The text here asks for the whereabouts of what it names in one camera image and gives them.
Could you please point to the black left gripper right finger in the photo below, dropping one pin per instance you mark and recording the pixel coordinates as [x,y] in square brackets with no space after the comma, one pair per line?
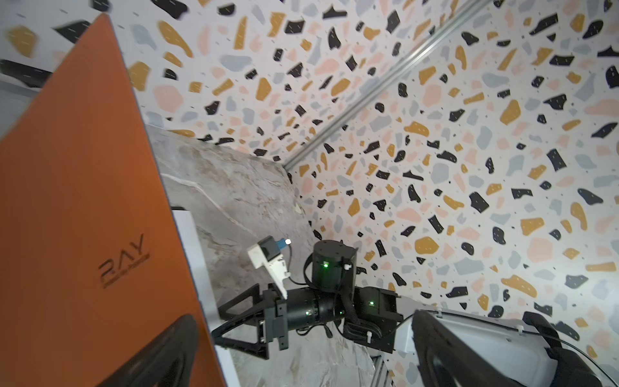
[445,360]

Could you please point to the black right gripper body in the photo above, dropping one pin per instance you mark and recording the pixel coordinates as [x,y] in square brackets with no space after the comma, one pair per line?
[304,308]

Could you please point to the aluminium corner post right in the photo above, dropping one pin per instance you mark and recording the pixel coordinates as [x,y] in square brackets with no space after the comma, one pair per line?
[377,87]

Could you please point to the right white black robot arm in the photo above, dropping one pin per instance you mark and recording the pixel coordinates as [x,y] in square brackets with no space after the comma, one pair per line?
[528,351]

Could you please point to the white text paper sheet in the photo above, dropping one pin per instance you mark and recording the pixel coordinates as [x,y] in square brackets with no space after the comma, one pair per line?
[192,246]

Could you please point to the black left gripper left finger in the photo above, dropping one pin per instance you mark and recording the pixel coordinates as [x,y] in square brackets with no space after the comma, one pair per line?
[165,361]

